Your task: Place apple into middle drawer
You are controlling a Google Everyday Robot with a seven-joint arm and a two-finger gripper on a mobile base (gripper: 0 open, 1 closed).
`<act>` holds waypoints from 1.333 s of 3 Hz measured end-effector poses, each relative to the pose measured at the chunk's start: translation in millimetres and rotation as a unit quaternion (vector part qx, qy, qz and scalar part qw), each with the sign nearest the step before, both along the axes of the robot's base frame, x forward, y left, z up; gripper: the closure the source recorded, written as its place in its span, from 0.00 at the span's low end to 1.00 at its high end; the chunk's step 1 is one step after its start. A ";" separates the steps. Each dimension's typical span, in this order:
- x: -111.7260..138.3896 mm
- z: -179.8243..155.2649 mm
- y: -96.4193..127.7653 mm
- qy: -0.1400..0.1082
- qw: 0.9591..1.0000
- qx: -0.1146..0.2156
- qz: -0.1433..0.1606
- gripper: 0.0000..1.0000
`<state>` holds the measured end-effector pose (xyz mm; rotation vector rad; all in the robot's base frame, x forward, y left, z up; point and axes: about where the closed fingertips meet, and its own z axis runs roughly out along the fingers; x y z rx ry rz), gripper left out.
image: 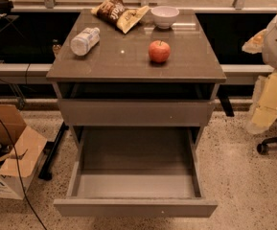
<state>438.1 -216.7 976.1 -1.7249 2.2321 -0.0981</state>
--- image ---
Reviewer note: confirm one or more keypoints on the closed grey top drawer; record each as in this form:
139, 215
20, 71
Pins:
135, 114

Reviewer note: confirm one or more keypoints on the black table leg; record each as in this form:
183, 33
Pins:
50, 150

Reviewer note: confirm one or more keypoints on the open cardboard box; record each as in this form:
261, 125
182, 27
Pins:
20, 153

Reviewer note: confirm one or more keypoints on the white ceramic bowl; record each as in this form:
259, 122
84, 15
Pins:
164, 16

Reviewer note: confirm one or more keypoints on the black office chair base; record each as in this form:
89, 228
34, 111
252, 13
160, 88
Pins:
262, 148

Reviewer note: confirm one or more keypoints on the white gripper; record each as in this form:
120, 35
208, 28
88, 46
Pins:
265, 90

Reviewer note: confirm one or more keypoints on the brown chip bag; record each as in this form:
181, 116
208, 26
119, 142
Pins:
116, 13

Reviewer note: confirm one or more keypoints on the clear plastic water bottle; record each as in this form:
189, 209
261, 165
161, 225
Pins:
83, 42

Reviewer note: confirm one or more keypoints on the red apple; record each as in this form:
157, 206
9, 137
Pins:
159, 51

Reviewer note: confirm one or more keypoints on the grey drawer cabinet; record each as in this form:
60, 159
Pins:
118, 67

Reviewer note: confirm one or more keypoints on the open grey middle drawer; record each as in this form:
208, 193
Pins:
136, 172

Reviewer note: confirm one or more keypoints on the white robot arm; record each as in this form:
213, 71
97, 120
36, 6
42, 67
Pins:
269, 50

